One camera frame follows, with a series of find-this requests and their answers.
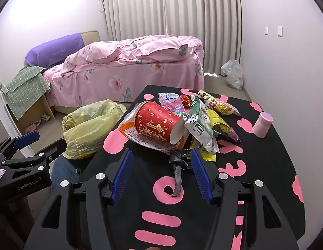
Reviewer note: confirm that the cardboard box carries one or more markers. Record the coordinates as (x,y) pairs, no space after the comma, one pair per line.
(36,109)

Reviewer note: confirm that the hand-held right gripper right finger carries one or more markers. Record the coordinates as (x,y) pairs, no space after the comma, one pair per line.
(200,177)

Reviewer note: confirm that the person's leg in jeans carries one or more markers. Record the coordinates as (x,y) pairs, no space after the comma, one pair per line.
(63,173)

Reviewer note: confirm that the orange white noodle wrapper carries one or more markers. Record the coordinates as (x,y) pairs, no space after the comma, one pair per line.
(127,132)

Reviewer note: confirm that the bright yellow zigzag wrapper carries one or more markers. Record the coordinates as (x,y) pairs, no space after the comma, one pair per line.
(208,156)

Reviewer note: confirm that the small red candy wrapper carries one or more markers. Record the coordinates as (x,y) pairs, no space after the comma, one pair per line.
(186,101)

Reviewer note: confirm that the white curtain wand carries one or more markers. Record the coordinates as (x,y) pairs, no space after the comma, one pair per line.
(165,10)

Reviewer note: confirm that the yellow purple snack packet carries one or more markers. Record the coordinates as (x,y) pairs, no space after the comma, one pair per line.
(218,123)

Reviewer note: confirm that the pink floral duvet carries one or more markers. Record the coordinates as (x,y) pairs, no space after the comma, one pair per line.
(125,49)

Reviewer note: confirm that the white wall switch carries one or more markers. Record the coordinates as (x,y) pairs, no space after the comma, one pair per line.
(266,30)

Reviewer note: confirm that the green checked cloth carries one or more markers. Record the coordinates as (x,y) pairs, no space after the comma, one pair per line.
(26,88)

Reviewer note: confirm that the purple pillow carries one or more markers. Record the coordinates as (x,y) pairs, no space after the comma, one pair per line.
(52,50)

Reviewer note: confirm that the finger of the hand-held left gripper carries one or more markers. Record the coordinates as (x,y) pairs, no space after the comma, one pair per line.
(46,152)
(26,137)

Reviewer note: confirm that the white pleated curtain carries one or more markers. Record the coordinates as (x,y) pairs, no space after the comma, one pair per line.
(197,18)

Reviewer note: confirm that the beige headboard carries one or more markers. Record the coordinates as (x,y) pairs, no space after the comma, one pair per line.
(91,37)

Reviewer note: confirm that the yellow cartoon snack packet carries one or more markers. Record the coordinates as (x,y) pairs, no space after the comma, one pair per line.
(221,106)

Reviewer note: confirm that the bed with pink floral sheet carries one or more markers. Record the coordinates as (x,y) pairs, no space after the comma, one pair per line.
(104,88)

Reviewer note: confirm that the red paper cup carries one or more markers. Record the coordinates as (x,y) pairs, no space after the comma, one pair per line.
(156,122)

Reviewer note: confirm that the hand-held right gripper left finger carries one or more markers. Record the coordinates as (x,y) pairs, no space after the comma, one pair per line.
(122,177)

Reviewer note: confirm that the green white wrapper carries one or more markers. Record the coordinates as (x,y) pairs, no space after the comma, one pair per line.
(200,127)

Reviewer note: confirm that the white plastic bag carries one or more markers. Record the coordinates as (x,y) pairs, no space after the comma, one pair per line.
(233,74)

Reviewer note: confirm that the pink white tissue packet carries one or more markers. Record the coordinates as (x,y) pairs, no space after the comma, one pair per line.
(169,100)

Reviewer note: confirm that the white sneaker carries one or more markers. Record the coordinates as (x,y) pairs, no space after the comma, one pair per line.
(45,117)

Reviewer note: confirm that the dark silver wrapper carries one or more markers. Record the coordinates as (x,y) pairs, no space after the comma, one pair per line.
(178,172)

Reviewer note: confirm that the pink slipper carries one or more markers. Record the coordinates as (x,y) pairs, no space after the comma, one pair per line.
(31,129)

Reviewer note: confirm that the yellow plastic bag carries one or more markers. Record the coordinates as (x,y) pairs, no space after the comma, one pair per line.
(86,132)

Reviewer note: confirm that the white wall socket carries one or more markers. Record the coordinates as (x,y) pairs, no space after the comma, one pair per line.
(280,31)

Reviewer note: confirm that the black pink-patterned tablecloth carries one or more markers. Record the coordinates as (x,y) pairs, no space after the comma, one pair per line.
(156,221)

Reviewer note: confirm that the pink cylindrical cup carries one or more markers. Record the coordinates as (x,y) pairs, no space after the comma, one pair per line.
(263,126)

